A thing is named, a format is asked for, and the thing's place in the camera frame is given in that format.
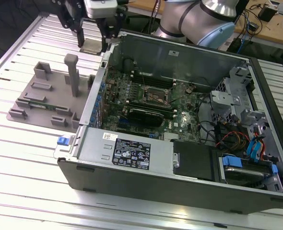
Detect grey parts rack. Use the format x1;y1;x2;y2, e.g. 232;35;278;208
6;54;96;132

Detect black drive bay box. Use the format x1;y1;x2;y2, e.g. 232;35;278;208
172;140;219;180

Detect silver CPU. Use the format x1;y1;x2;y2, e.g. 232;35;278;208
80;39;104;55

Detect metal drive cage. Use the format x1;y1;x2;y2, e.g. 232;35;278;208
210;66;271;127

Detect grey power supply unit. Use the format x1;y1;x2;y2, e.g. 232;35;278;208
78;126;175;175

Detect black graphics card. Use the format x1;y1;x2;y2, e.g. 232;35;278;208
126;107;165;127

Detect blue expansion slot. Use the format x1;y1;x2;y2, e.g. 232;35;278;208
118;116;129;129

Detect wooden desk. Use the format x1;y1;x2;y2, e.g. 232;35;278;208
235;0;283;47

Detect yellow orange power wires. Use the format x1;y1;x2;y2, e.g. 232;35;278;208
235;133;250;145

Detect green motherboard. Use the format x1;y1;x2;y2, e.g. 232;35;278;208
100;68;203;144

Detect green RAM stick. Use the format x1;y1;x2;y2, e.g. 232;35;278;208
27;99;58;111

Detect black PC case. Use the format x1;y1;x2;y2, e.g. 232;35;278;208
54;28;283;216

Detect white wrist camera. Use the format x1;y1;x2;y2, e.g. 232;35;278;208
83;0;118;19

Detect metal socket cover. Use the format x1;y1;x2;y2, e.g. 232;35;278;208
167;81;188;105

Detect CPU socket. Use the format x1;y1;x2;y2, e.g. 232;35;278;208
142;84;173;107

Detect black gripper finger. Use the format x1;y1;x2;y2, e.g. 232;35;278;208
95;7;123;53
51;0;85;48

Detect blue flat wire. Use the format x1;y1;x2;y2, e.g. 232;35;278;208
254;138;265;159
247;138;258;160

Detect hard disk in blue carrier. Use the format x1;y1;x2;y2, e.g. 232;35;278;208
219;155;280;190

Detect black RAM slot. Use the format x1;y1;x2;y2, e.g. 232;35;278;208
126;99;177;113
131;71;177;84
131;75;177;89

